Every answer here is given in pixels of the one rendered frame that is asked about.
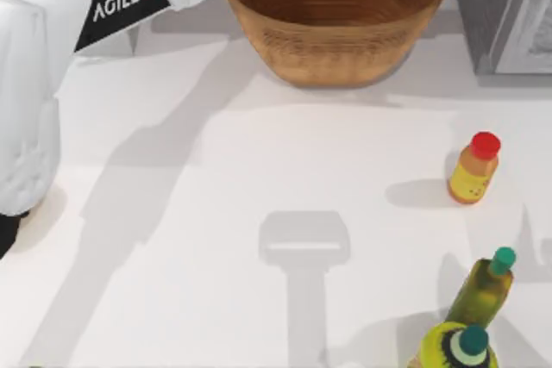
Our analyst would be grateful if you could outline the olive green bottle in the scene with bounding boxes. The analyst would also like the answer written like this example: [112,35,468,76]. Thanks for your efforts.
[443,246,518,329]

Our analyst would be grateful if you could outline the brown woven basket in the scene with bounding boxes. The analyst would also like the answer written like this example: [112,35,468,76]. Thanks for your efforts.
[223,0,446,89]

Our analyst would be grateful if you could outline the yellow-green bottle with teal cap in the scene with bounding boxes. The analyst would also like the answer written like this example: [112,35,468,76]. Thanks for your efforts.
[407,321,500,368]

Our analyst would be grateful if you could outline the grey cabinet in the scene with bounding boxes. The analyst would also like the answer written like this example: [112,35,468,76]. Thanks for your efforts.
[446,0,552,77]

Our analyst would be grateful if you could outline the orange bottle with red cap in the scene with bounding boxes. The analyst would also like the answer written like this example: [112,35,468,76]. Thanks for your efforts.
[447,130,502,204]

